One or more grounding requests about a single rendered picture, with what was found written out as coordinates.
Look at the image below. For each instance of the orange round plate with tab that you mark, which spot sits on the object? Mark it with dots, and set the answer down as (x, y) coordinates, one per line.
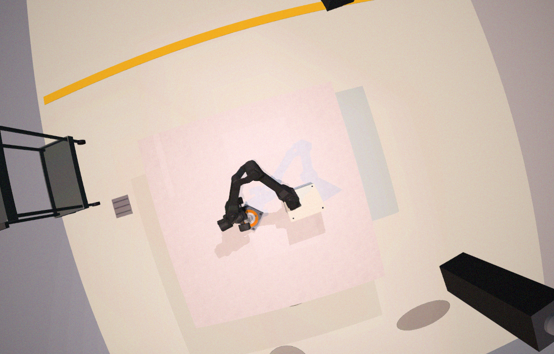
(255, 218)

